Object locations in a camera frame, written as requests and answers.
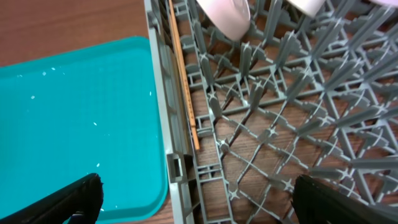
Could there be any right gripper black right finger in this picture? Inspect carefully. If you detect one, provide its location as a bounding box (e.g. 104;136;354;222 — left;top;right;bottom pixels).
292;175;397;224

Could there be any bowl of food scraps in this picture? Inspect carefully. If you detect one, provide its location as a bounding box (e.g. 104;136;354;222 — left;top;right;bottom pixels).
287;0;326;18

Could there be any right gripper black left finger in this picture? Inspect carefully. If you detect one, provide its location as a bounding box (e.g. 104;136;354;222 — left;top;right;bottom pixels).
1;173;104;224

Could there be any wooden chopstick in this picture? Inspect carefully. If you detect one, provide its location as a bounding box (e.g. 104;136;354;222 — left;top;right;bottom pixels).
168;0;200;150

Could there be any large pink plate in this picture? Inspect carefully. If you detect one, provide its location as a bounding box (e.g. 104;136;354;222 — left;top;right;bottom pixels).
197;0;251;41

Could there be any grey dishwasher rack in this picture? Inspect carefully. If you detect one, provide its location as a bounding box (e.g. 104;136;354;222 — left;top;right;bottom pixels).
144;0;397;223

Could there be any teal plastic tray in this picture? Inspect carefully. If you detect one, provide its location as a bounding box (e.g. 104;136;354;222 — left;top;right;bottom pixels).
1;37;168;223

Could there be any pink bowl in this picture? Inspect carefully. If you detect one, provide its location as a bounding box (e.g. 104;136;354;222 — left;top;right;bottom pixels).
370;0;398;7

